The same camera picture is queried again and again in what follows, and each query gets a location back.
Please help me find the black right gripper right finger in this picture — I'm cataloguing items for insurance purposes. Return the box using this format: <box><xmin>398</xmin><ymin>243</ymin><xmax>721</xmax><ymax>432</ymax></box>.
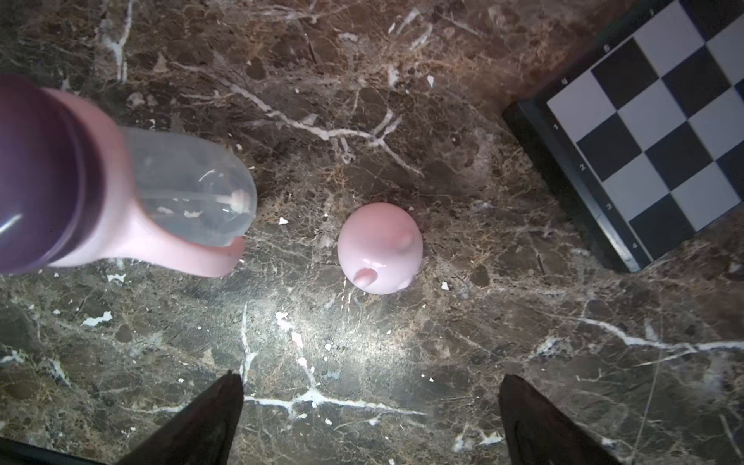
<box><xmin>498</xmin><ymin>374</ymin><xmax>620</xmax><ymax>465</ymax></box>

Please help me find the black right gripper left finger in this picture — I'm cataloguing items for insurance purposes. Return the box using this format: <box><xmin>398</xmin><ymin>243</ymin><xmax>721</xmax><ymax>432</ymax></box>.
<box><xmin>119</xmin><ymin>372</ymin><xmax>243</xmax><ymax>464</ymax></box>

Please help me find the pink bottle handle ring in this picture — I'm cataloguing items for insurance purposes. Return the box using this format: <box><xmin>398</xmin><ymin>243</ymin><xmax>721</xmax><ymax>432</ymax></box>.
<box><xmin>43</xmin><ymin>86</ymin><xmax>248</xmax><ymax>279</ymax></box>

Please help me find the pink pig-shaped bottle cap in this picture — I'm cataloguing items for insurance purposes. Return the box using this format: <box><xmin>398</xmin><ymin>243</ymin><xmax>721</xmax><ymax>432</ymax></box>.
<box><xmin>337</xmin><ymin>203</ymin><xmax>424</xmax><ymax>296</ymax></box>

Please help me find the purple bottle collar with nipple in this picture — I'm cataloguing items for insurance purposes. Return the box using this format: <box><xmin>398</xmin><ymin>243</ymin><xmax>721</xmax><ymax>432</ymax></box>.
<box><xmin>1</xmin><ymin>75</ymin><xmax>105</xmax><ymax>274</ymax></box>

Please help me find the black white checkerboard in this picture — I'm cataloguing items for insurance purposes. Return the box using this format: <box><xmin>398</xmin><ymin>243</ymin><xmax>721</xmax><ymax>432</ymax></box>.
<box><xmin>504</xmin><ymin>1</ymin><xmax>743</xmax><ymax>272</ymax></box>

